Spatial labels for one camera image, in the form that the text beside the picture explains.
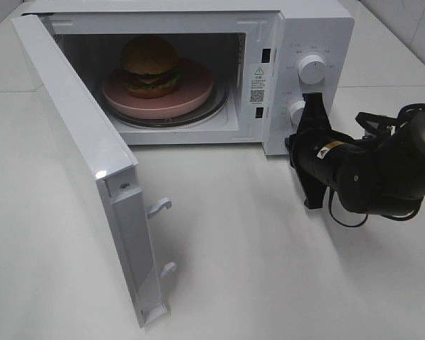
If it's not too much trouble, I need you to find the white microwave knob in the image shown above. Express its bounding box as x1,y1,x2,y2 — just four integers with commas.
297,53,327,85
288,100,305,126

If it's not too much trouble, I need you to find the burger with sesame bun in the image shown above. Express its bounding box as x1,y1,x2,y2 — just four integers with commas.
121,35,180,99

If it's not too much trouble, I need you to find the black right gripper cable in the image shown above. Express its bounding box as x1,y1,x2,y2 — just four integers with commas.
327,189,422,227

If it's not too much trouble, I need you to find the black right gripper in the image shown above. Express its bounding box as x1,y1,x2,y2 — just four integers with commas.
285,92,358,210

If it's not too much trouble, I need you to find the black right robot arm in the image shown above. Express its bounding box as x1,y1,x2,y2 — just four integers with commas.
285,93,425,216

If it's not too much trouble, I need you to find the white microwave door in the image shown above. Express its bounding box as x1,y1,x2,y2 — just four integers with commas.
12,15,176,327

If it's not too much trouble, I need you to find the white microwave oven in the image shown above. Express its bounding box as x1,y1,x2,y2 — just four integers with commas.
23,1,354,155

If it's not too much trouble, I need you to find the glass microwave turntable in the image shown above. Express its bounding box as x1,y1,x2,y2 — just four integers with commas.
106,85,229,129

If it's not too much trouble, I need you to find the pink round plate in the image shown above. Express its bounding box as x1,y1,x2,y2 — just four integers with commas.
103,58,214,119

